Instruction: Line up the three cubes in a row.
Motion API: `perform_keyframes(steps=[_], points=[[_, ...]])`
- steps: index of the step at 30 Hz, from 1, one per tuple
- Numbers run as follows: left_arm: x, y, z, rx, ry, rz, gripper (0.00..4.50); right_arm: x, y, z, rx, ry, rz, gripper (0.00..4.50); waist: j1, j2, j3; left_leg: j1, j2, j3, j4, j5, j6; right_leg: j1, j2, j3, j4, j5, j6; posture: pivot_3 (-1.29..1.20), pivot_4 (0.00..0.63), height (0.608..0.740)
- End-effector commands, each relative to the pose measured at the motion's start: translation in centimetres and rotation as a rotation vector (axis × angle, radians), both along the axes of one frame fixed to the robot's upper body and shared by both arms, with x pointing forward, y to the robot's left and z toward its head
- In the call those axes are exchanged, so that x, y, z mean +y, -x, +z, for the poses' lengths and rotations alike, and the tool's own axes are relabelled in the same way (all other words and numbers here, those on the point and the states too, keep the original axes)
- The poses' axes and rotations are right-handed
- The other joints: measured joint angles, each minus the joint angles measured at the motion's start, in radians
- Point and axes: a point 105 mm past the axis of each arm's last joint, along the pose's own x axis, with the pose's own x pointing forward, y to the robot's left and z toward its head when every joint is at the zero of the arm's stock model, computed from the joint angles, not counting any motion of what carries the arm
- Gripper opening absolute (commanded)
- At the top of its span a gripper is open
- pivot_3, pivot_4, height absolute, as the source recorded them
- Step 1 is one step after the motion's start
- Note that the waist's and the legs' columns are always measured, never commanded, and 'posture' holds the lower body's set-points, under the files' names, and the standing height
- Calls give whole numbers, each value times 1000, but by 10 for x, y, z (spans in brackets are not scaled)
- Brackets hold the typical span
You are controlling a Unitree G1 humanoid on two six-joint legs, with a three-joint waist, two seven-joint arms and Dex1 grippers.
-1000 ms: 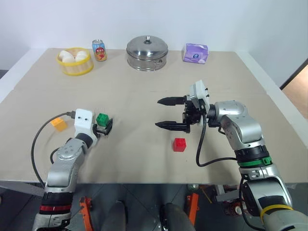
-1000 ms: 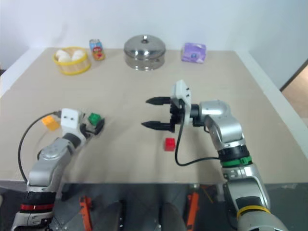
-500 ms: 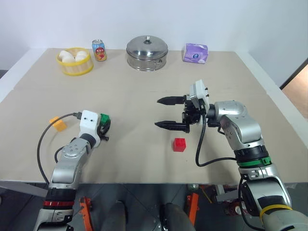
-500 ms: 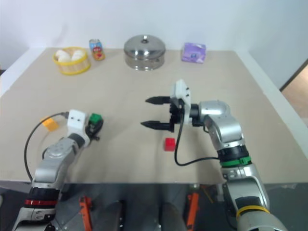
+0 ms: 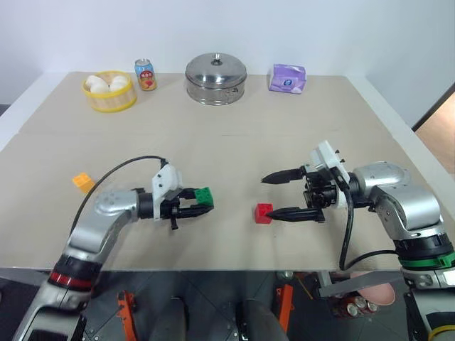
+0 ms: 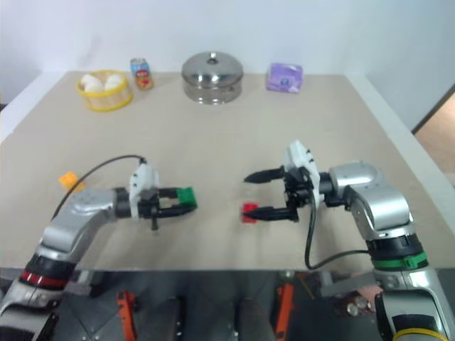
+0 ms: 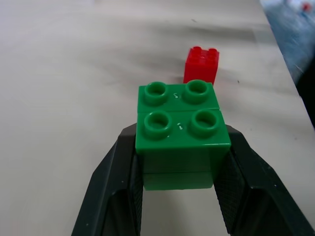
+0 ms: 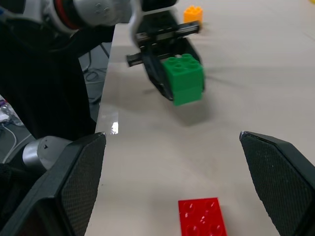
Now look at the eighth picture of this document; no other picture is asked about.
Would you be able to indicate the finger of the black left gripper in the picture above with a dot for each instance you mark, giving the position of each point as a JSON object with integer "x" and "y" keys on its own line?
{"x": 190, "y": 46}
{"x": 157, "y": 73}

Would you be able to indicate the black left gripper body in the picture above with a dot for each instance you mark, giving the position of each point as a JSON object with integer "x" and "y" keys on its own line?
{"x": 160, "y": 32}

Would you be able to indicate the black and silver robot body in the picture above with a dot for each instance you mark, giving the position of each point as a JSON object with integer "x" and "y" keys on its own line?
{"x": 41, "y": 81}

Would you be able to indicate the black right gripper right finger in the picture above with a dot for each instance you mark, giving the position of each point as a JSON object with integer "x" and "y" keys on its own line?
{"x": 278, "y": 177}

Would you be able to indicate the clear plastic bag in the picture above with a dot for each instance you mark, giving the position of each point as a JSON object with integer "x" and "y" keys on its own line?
{"x": 8, "y": 113}

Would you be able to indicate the orange toy brick cube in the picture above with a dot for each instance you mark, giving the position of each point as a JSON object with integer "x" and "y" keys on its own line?
{"x": 193, "y": 14}

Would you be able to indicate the green toy brick cube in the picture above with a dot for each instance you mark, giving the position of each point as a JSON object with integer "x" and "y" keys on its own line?
{"x": 187, "y": 81}

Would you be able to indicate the red flat toy brick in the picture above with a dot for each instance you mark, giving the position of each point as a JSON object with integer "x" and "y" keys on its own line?
{"x": 201, "y": 216}

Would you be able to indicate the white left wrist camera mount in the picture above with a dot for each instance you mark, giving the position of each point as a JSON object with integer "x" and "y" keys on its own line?
{"x": 134, "y": 24}

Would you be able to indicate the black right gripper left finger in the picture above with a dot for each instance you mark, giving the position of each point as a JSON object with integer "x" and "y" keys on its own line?
{"x": 73, "y": 177}

